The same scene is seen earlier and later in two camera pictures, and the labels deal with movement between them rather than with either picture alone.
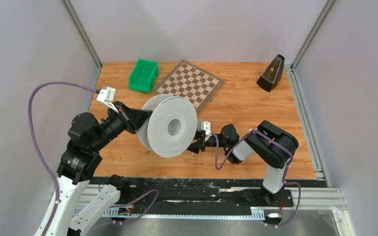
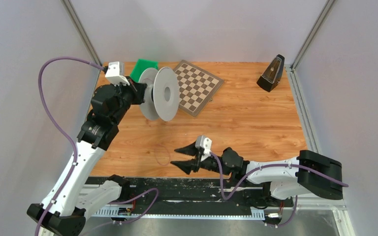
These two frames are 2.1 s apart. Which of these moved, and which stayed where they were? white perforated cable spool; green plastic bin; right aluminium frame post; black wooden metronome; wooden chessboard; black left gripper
Moved: black left gripper; white perforated cable spool
Stayed: green plastic bin; wooden chessboard; black wooden metronome; right aluminium frame post
